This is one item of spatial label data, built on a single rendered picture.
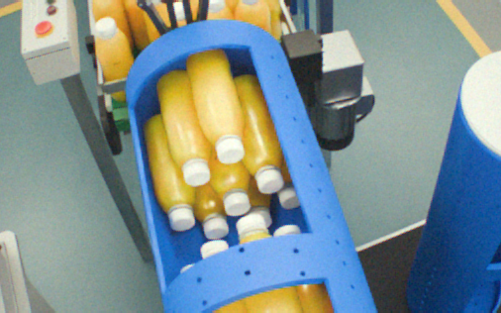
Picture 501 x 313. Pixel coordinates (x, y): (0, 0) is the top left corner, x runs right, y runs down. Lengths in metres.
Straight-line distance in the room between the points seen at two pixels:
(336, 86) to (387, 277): 0.69
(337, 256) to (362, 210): 1.42
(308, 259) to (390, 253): 1.22
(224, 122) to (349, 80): 0.59
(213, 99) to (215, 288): 0.32
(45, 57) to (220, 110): 0.47
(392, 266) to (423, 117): 0.71
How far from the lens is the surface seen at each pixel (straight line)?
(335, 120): 1.67
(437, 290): 1.73
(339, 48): 1.55
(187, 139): 1.06
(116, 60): 1.36
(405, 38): 2.80
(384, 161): 2.40
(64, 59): 1.37
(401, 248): 2.07
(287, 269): 0.83
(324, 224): 0.90
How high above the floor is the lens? 1.99
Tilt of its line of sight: 55 degrees down
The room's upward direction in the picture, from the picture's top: 8 degrees counter-clockwise
